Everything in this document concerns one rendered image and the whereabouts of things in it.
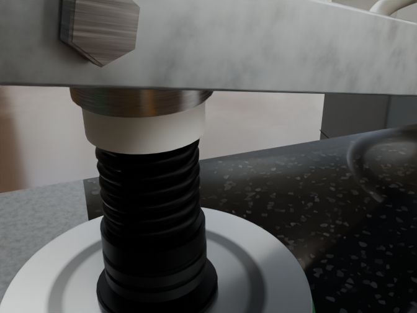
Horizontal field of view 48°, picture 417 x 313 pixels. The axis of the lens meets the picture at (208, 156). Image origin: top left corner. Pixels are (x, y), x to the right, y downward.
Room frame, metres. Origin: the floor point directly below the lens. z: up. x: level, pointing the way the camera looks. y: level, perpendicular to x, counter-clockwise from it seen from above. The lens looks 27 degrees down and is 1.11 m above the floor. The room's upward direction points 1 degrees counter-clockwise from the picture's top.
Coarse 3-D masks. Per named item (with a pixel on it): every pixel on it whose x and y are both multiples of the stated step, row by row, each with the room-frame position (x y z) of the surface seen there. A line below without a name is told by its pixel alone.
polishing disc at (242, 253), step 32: (96, 224) 0.33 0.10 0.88; (224, 224) 0.33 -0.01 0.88; (32, 256) 0.29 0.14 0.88; (64, 256) 0.29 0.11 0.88; (96, 256) 0.29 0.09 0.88; (224, 256) 0.29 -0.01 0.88; (256, 256) 0.29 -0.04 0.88; (288, 256) 0.29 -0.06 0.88; (32, 288) 0.26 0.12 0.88; (64, 288) 0.25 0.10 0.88; (224, 288) 0.25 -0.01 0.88; (256, 288) 0.25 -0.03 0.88; (288, 288) 0.25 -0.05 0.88
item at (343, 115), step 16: (336, 96) 1.52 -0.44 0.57; (352, 96) 1.42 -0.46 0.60; (368, 96) 1.33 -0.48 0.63; (384, 96) 1.25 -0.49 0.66; (400, 96) 1.24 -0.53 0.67; (416, 96) 1.25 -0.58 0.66; (336, 112) 1.51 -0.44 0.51; (352, 112) 1.41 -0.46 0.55; (368, 112) 1.32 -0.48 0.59; (384, 112) 1.24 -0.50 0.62; (400, 112) 1.24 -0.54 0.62; (416, 112) 1.25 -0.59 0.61; (336, 128) 1.50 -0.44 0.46; (352, 128) 1.39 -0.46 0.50; (368, 128) 1.31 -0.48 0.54; (384, 128) 1.23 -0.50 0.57
